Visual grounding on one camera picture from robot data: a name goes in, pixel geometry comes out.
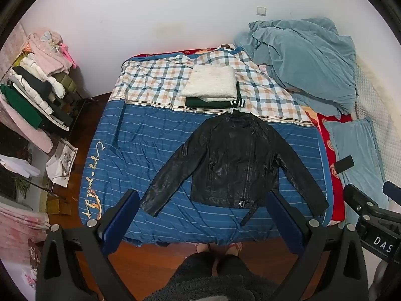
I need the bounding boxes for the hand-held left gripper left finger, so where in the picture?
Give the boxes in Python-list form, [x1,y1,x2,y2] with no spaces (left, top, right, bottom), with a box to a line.
[35,189,140,301]

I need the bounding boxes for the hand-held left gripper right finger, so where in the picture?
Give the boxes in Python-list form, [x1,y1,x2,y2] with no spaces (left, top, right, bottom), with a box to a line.
[265,190,369,301]

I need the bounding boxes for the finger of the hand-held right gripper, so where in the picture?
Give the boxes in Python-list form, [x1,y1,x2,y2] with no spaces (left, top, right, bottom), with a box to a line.
[383,180,401,199]
[342,183,390,223]

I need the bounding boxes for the black leather jacket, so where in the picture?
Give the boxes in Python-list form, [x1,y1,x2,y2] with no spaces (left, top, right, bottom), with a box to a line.
[139,109,329,226]

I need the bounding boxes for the black metal clothes rack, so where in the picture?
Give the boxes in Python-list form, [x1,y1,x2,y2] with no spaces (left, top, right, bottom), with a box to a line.
[56,96,98,140]

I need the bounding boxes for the row of hanging clothes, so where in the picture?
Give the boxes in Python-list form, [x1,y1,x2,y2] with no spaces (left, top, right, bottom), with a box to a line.
[0,30,79,132]

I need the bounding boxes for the black phone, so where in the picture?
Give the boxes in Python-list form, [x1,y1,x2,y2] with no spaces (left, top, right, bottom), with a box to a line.
[334,155,355,174]

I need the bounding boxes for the teal pillow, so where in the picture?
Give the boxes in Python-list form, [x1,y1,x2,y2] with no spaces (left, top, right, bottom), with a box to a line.
[323,117,387,226]

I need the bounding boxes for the person's right foot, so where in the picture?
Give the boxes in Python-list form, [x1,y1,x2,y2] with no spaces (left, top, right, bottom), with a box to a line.
[226,241,244,256]

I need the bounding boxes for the cardboard box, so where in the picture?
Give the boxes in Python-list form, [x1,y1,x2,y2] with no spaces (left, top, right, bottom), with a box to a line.
[47,194,74,215]

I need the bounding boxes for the white printed tote bag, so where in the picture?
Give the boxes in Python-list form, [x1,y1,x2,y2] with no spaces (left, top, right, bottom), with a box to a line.
[46,139,79,189]

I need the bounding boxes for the blue striped plaid quilt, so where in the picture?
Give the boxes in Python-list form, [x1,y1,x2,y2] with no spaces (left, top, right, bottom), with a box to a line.
[81,48,333,247]

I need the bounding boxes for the white quilted cushion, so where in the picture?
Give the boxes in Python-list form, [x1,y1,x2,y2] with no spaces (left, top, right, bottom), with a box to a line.
[354,55,398,179]

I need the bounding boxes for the person's dark fleece clothing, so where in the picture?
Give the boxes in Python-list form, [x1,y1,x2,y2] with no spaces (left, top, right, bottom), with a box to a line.
[152,252,280,301]

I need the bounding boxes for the green potted plant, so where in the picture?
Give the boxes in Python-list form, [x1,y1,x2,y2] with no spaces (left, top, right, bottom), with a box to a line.
[12,175,32,202]

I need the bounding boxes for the pink floral cloth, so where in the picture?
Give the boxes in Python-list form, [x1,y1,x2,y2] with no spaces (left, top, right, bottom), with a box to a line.
[0,203,52,289]

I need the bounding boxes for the white cloth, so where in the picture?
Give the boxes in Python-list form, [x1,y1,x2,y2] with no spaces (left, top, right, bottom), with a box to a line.
[0,155,41,180]

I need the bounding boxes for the pink fuzzy cloth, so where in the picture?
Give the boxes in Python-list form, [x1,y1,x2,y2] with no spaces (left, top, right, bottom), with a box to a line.
[0,97,54,155]

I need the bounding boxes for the green folded garment striped cuffs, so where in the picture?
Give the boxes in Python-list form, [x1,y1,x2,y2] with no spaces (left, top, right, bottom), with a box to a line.
[185,82,246,108]

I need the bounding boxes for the teal blanket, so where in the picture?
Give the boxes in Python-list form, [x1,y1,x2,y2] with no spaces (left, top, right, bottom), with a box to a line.
[233,17,359,116]

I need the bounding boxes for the white fluffy folded garment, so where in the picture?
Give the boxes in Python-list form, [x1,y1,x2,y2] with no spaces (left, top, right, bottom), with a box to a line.
[180,64,239,102]

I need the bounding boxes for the pink patterned curtain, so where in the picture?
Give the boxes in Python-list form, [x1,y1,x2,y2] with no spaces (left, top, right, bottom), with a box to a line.
[0,25,30,77]

